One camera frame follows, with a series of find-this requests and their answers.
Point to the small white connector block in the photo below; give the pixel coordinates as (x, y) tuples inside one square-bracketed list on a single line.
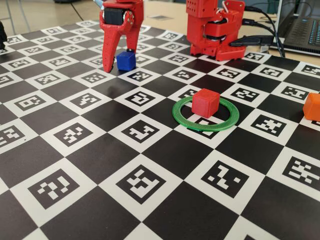
[(265, 48)]

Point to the thick black plug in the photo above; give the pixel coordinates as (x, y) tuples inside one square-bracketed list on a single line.
[(252, 40)]

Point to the red cube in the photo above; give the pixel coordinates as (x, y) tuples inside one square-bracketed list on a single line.
[(205, 105)]

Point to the orange cube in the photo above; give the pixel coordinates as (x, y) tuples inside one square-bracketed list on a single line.
[(312, 107)]

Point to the blue cube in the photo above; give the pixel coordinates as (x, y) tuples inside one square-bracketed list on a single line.
[(126, 62)]

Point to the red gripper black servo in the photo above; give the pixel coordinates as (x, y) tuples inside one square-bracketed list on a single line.
[(113, 15)]

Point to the black white marker board mat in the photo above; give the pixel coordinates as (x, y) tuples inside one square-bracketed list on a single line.
[(160, 175)]

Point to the dark laptop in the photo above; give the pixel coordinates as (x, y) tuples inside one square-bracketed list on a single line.
[(300, 32)]

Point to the black stand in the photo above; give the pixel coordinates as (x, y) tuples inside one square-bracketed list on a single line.
[(2, 35)]

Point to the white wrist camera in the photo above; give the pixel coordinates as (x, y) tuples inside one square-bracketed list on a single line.
[(98, 3)]

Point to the printed marker paper sheet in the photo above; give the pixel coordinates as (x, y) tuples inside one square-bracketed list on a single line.
[(158, 17)]

